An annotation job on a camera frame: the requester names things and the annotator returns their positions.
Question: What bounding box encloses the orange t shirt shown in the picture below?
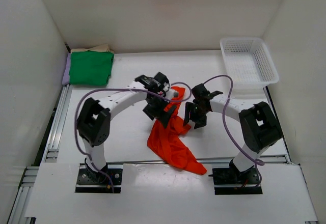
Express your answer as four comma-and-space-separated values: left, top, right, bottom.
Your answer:
147, 86, 207, 175

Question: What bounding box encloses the beige t shirt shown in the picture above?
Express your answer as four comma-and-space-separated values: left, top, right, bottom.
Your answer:
70, 44, 111, 53

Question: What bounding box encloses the green t shirt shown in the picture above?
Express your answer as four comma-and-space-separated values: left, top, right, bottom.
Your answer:
69, 50, 115, 87

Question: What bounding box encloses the purple t shirt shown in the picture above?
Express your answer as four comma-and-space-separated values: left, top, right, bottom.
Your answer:
62, 53, 71, 86

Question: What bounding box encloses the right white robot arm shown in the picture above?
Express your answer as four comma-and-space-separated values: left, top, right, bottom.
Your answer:
184, 83, 283, 185

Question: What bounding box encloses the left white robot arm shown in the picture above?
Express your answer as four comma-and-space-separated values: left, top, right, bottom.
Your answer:
76, 72, 179, 184

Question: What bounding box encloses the white plastic basket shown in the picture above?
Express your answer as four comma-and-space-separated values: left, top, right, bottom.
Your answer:
220, 37, 279, 93

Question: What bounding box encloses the white front board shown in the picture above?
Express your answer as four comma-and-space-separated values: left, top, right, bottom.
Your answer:
25, 163, 317, 223

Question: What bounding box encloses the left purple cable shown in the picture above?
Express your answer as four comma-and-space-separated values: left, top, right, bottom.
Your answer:
73, 81, 192, 193

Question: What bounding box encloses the purple cable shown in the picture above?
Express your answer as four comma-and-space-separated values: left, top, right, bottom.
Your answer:
73, 81, 192, 193
202, 75, 265, 191

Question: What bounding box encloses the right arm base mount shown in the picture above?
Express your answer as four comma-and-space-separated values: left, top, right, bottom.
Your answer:
208, 164, 263, 195

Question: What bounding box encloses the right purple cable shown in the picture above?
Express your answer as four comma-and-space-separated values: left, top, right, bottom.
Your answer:
202, 75, 265, 191

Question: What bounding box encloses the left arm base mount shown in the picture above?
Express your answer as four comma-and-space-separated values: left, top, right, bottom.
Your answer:
75, 163, 123, 194

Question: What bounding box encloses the aluminium frame rail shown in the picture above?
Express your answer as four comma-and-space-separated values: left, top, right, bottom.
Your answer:
7, 53, 291, 224

